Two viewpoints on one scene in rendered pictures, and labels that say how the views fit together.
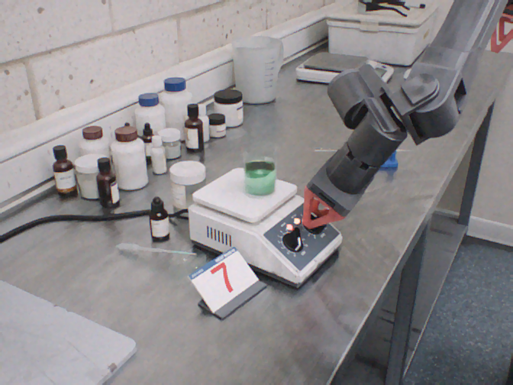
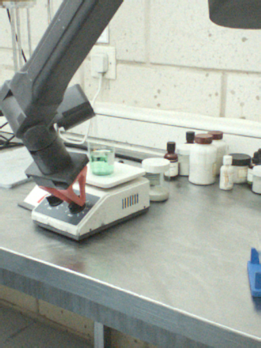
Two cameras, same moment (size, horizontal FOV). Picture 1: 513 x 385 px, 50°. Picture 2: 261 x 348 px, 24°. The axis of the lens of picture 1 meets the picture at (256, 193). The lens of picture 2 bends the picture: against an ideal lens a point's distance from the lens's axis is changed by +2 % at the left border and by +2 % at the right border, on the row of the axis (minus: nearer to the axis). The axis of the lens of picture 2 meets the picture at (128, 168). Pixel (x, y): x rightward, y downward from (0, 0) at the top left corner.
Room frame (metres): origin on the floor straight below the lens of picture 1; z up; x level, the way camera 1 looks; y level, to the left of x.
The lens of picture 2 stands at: (0.91, -1.09, 1.19)
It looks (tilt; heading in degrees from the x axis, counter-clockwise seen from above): 17 degrees down; 97
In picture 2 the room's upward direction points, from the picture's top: straight up
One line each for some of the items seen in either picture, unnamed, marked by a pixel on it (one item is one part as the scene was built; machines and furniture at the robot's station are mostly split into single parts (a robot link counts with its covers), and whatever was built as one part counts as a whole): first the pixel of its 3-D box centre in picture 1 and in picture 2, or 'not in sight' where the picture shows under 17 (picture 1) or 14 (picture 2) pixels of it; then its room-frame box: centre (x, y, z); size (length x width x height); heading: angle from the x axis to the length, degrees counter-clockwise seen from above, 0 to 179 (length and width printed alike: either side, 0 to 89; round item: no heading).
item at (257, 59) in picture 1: (259, 69); not in sight; (1.43, -0.01, 0.82); 0.18 x 0.13 x 0.15; 138
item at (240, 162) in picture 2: not in sight; (238, 168); (1.00, 0.25, 0.78); 0.05 x 0.05 x 0.06
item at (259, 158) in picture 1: (259, 170); (100, 155); (0.72, 0.00, 0.87); 0.06 x 0.05 x 0.08; 174
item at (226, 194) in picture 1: (245, 192); (105, 172); (0.73, 0.02, 0.83); 0.12 x 0.12 x 0.01; 55
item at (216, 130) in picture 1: (216, 125); not in sight; (1.16, 0.09, 0.77); 0.04 x 0.04 x 0.04
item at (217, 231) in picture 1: (259, 222); (96, 196); (0.71, 0.00, 0.79); 0.22 x 0.13 x 0.08; 55
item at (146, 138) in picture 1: (148, 140); (255, 168); (1.03, 0.22, 0.79); 0.03 x 0.03 x 0.08
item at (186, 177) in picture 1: (188, 189); (155, 179); (0.82, 0.12, 0.79); 0.06 x 0.06 x 0.08
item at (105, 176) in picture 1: (106, 181); (170, 160); (0.85, 0.26, 0.79); 0.03 x 0.03 x 0.08
